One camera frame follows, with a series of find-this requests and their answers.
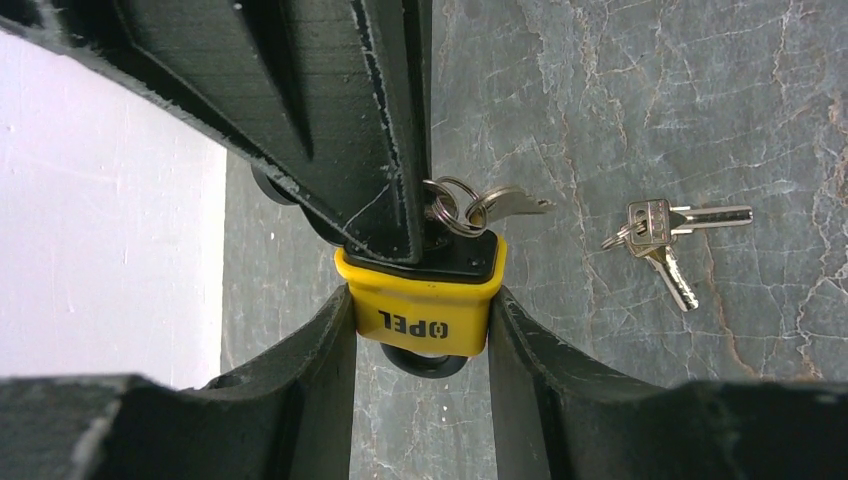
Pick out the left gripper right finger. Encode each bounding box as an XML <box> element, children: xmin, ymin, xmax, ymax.
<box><xmin>488</xmin><ymin>289</ymin><xmax>847</xmax><ymax>479</ymax></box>

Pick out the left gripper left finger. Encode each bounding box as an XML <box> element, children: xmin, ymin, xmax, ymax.
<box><xmin>1</xmin><ymin>287</ymin><xmax>356</xmax><ymax>479</ymax></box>

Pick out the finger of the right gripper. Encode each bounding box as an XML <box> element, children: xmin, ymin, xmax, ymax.
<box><xmin>361</xmin><ymin>1</ymin><xmax>433</xmax><ymax>199</ymax></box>
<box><xmin>1</xmin><ymin>1</ymin><xmax>424</xmax><ymax>264</ymax></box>

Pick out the yellow black padlock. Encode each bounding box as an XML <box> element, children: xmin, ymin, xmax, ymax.
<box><xmin>334</xmin><ymin>220</ymin><xmax>508</xmax><ymax>379</ymax></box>

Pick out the single brass key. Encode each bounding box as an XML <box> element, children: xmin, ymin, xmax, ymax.
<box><xmin>423</xmin><ymin>176</ymin><xmax>556</xmax><ymax>238</ymax></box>

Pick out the small silver key bunch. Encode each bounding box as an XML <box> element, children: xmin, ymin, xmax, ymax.
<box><xmin>601</xmin><ymin>199</ymin><xmax>754</xmax><ymax>312</ymax></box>

